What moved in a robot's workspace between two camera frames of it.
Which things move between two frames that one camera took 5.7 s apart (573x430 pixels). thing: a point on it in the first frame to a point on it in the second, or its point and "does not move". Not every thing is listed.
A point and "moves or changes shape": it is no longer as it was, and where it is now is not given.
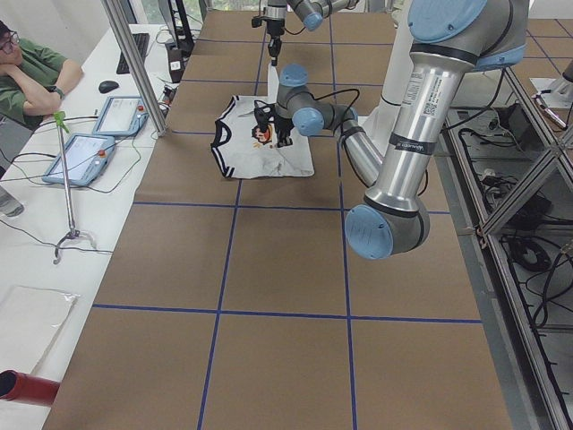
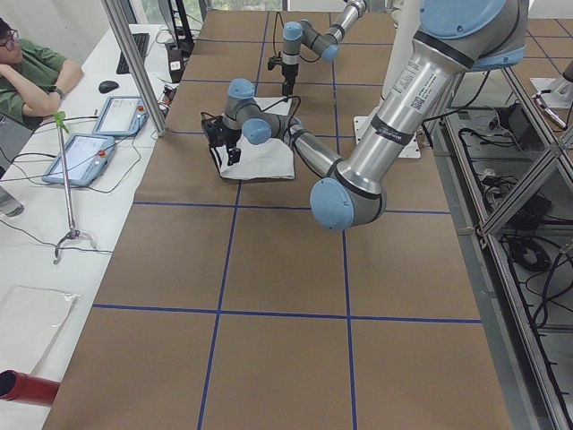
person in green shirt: (33, 81) does not move
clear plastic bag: (30, 319) does not move
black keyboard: (141, 41) does not move
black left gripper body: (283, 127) to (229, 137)
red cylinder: (27, 389) does not move
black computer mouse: (107, 86) does not move
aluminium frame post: (116, 12) does not move
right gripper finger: (274, 47) to (287, 90)
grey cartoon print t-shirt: (243, 150) moves or changes shape
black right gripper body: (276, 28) to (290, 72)
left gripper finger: (284, 140) to (234, 156)
